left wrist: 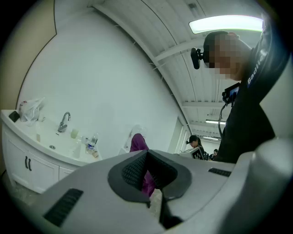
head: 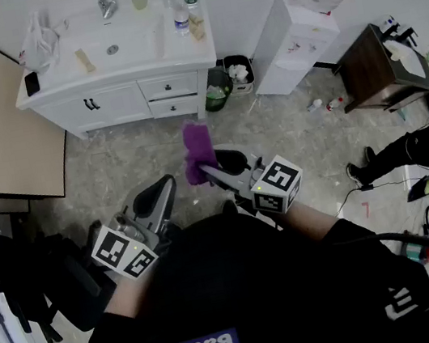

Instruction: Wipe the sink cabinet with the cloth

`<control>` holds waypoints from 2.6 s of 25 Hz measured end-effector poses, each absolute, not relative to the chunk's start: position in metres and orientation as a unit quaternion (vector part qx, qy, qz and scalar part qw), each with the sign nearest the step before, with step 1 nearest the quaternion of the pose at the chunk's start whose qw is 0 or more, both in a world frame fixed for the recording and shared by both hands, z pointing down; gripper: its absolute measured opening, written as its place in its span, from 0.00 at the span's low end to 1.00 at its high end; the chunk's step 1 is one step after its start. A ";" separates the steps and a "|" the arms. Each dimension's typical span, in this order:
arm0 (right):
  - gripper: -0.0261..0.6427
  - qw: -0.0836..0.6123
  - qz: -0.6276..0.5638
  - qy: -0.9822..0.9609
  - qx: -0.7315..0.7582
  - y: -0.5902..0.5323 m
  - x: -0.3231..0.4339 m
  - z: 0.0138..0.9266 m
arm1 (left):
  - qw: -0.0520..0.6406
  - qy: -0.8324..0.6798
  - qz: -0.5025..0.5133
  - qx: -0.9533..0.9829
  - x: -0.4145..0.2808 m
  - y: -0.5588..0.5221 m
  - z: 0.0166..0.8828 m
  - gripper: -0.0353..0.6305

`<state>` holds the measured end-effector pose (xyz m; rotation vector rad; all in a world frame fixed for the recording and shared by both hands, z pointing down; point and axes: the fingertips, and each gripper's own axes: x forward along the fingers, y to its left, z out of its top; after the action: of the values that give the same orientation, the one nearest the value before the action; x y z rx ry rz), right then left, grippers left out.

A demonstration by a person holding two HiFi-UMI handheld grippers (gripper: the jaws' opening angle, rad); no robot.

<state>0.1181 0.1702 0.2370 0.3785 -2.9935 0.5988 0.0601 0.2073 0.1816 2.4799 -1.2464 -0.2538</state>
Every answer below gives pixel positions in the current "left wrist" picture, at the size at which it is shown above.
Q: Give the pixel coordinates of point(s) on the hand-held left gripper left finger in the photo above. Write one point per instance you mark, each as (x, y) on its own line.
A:
(91, 194)

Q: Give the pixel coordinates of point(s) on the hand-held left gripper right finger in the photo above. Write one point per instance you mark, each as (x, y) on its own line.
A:
(194, 182)

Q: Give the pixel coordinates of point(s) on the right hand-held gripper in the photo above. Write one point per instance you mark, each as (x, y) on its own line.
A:
(197, 154)

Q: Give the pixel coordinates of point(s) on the purple cloth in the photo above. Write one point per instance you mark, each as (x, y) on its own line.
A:
(137, 144)

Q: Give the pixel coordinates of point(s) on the long ceiling light tube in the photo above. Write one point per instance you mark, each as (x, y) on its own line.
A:
(215, 121)
(211, 138)

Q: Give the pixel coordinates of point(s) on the tan wooden block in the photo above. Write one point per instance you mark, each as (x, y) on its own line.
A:
(95, 155)

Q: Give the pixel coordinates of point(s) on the clear water bottle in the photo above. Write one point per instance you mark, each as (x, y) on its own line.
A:
(92, 142)

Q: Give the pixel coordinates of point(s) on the clear drinking glass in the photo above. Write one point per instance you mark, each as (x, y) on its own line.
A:
(85, 140)

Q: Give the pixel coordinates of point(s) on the white sink basin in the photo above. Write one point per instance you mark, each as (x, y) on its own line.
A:
(61, 146)

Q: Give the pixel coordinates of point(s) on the person's black shirt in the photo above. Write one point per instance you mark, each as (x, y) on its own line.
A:
(247, 118)

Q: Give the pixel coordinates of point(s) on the pale green cup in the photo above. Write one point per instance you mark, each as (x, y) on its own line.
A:
(74, 133)

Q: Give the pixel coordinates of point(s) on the translucent plastic bag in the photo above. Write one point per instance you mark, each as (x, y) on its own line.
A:
(138, 129)

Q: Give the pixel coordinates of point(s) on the chrome faucet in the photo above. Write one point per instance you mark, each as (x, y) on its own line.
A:
(61, 126)

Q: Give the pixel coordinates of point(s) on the beige wooden strip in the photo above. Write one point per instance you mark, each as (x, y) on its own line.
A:
(38, 137)

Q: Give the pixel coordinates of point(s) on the white vanity cabinet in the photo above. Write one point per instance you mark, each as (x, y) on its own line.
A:
(16, 160)

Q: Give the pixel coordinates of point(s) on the white mug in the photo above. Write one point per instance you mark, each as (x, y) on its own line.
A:
(41, 118)

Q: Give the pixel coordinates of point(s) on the person's head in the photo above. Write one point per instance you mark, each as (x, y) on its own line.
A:
(229, 57)

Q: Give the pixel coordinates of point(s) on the white plastic bag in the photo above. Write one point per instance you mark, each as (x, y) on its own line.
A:
(30, 109)

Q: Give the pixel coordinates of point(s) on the black phone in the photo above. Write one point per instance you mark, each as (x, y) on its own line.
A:
(14, 116)

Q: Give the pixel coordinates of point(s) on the rectangular ceiling light panel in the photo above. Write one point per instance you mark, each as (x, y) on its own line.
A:
(224, 24)

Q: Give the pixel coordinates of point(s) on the black chest camera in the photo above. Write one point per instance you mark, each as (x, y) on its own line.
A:
(231, 92)

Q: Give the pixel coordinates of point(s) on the black head camera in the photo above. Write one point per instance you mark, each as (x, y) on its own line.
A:
(196, 58)

